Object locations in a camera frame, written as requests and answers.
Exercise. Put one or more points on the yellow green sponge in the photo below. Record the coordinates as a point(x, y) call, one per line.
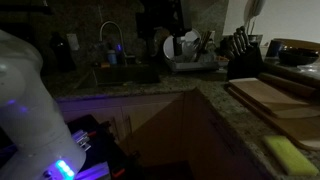
point(289, 157)

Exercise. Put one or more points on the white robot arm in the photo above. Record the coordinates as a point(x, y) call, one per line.
point(22, 92)

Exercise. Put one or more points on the wooden cabinet under counter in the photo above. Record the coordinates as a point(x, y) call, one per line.
point(178, 136)

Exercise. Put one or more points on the orange sponge by sink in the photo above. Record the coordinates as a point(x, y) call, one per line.
point(105, 65)

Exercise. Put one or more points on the dark bowl on counter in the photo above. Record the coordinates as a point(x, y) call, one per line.
point(297, 56)

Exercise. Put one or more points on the white plate in rack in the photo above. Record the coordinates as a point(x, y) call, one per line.
point(188, 47)

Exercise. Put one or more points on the curved chrome faucet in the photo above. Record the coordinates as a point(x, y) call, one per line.
point(116, 38)

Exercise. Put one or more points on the white dish rack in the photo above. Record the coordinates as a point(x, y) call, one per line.
point(205, 62)

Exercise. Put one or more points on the blue white soap dispenser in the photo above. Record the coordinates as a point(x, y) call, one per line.
point(112, 58)

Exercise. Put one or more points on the stainless steel sink basin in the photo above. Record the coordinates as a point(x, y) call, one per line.
point(119, 75)

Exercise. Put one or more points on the black knife block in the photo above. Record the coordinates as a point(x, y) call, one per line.
point(246, 60)

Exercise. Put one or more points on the white paper towel roll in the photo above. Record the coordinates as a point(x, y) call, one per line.
point(253, 8)

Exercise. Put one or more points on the light wooden cutting board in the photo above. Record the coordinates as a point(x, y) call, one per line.
point(276, 102)

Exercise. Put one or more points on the wooden rolling pin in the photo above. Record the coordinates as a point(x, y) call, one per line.
point(290, 86)

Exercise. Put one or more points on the large lower wooden cutting board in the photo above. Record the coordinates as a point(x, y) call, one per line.
point(304, 133)

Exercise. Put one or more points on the dark bottle by wall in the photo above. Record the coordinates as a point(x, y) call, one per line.
point(62, 53)

